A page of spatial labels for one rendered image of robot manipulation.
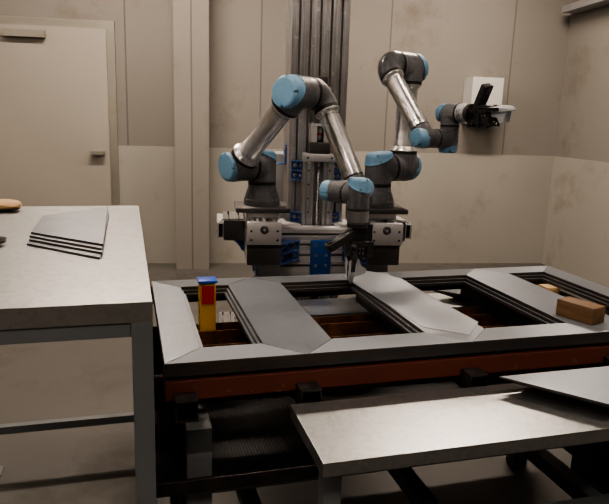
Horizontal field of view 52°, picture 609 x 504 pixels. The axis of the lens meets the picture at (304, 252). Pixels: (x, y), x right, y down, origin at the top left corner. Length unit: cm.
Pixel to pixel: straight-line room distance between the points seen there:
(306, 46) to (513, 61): 403
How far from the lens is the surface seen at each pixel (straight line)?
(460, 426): 147
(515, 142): 663
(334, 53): 281
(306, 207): 271
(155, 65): 599
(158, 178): 600
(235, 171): 246
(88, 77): 602
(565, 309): 201
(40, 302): 127
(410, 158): 275
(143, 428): 133
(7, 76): 618
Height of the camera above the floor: 140
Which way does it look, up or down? 12 degrees down
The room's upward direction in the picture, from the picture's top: 2 degrees clockwise
